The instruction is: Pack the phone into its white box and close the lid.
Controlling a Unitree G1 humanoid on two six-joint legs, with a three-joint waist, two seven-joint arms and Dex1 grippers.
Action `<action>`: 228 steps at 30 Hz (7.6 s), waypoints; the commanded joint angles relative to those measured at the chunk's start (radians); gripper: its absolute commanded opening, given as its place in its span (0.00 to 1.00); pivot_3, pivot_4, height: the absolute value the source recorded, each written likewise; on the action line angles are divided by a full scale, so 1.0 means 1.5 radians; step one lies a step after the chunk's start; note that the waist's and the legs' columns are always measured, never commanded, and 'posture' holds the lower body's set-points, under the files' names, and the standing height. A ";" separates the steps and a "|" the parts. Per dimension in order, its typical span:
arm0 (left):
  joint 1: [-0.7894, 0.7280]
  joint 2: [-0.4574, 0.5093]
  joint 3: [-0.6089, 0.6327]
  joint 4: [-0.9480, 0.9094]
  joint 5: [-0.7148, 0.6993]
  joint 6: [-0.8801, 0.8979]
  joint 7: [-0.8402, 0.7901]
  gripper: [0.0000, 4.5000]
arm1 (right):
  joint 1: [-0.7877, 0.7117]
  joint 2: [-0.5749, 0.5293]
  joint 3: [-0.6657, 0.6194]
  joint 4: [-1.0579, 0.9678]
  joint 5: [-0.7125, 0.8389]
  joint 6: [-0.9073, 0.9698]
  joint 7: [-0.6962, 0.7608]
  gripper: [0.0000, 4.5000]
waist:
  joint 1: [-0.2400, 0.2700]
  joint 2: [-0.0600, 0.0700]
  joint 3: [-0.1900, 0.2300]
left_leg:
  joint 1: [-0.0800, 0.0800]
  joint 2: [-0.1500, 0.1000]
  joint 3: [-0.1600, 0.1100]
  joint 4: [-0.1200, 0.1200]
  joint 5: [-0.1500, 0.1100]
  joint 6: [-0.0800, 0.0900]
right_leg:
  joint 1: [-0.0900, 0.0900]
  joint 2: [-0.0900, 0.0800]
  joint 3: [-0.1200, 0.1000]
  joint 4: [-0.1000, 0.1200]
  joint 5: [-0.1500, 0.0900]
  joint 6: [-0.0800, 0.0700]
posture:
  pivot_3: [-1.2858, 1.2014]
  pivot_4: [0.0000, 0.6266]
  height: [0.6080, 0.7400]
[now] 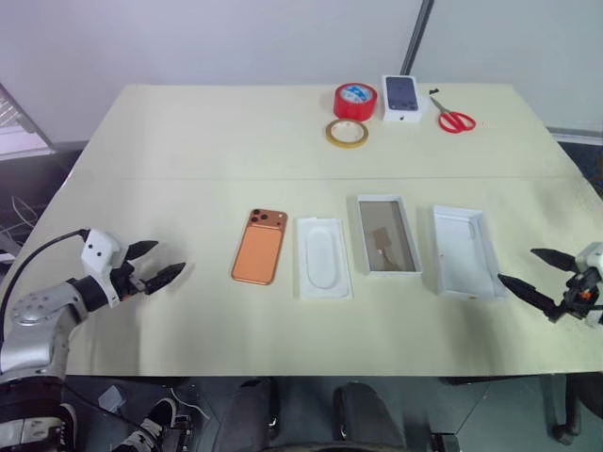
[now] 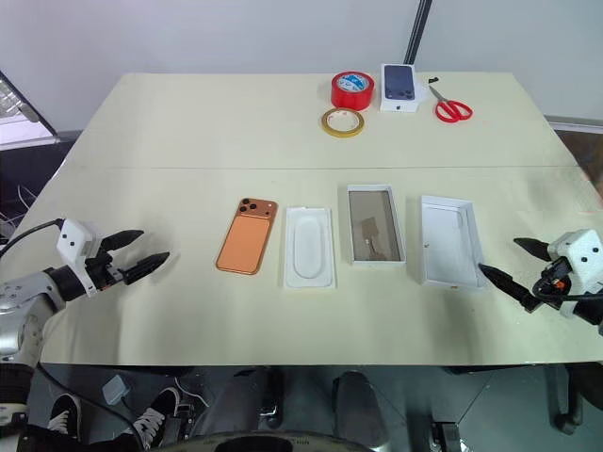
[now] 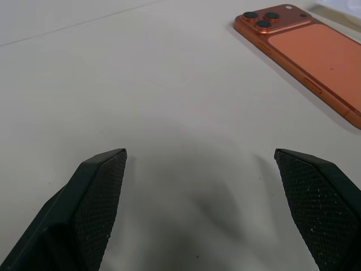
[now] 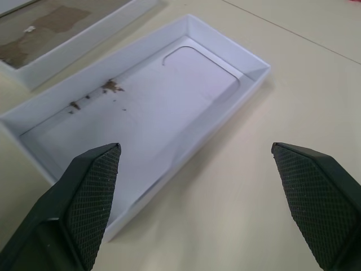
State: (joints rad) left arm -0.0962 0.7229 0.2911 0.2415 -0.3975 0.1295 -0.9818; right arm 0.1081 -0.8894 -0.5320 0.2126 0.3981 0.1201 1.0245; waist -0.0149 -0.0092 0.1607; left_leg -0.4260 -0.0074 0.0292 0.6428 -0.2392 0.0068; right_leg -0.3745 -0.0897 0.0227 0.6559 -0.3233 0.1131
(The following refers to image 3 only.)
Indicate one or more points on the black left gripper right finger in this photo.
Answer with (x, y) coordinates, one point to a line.
(318, 209)

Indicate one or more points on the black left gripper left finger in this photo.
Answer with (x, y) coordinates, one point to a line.
(70, 209)

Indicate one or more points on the orange smartphone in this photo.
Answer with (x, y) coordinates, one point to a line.
(316, 53)

